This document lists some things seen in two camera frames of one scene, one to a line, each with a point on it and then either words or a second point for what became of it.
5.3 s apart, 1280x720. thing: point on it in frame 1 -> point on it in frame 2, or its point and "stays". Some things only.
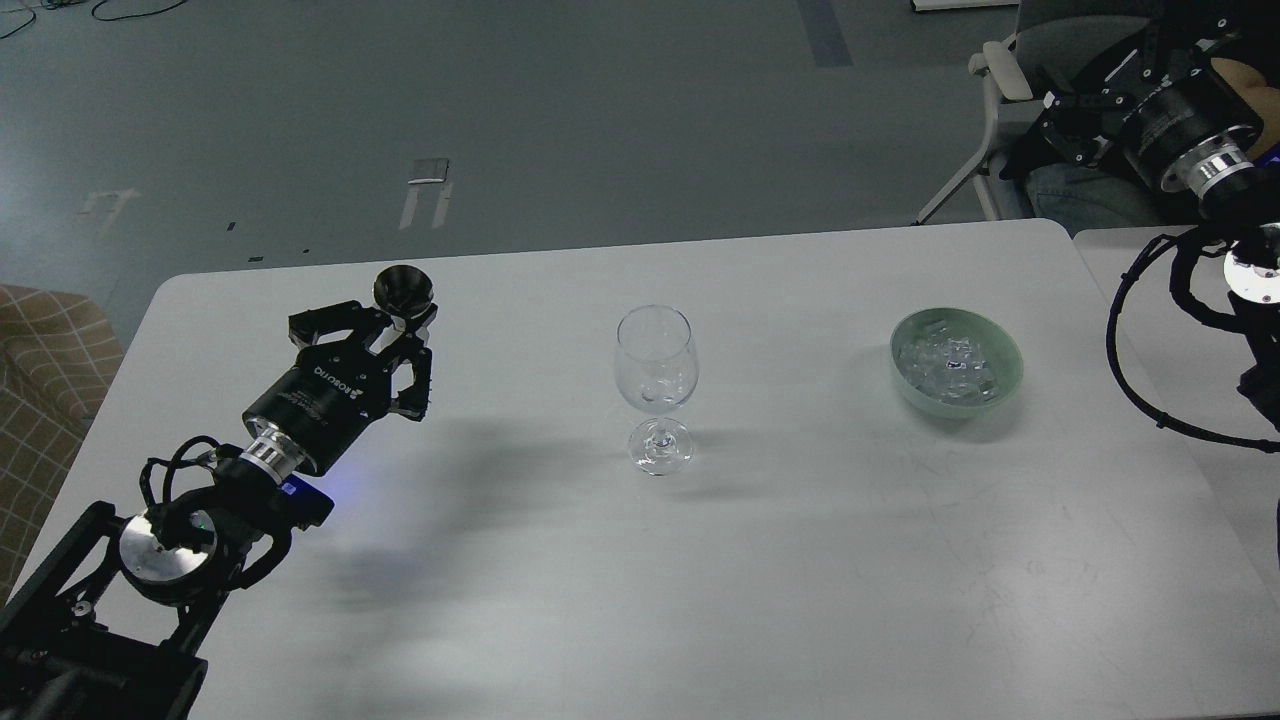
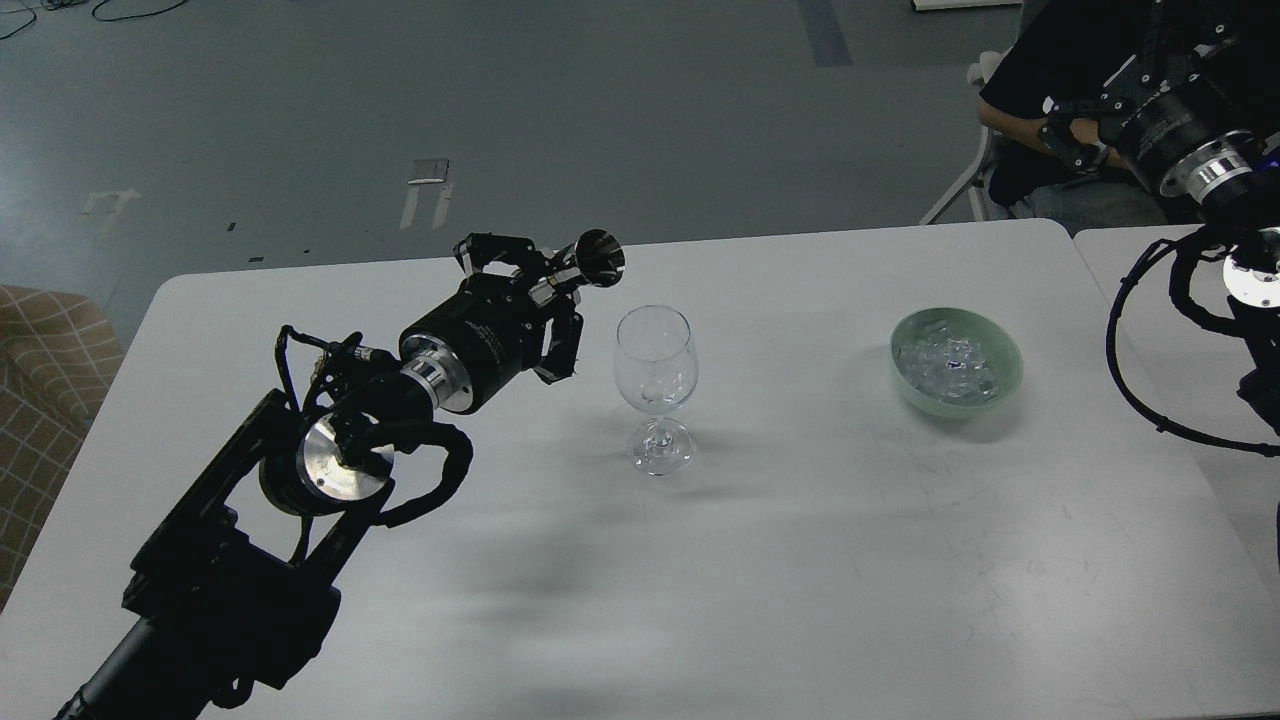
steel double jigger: [404, 292] -> [600, 258]
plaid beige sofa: [59, 353] stays
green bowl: [953, 362] stays
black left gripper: [325, 404] -> [491, 331]
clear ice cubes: [946, 362] stays
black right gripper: [1191, 122] stays
